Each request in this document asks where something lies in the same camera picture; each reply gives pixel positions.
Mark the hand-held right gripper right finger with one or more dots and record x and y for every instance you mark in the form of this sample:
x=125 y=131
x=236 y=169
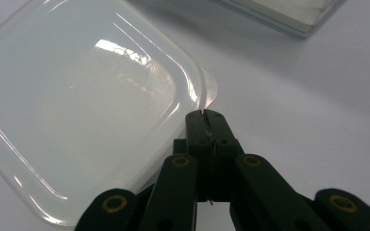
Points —
x=223 y=154

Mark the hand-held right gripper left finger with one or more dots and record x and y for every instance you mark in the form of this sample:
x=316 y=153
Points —
x=202 y=154

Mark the clear plastic container lid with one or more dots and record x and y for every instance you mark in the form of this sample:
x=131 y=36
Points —
x=83 y=106

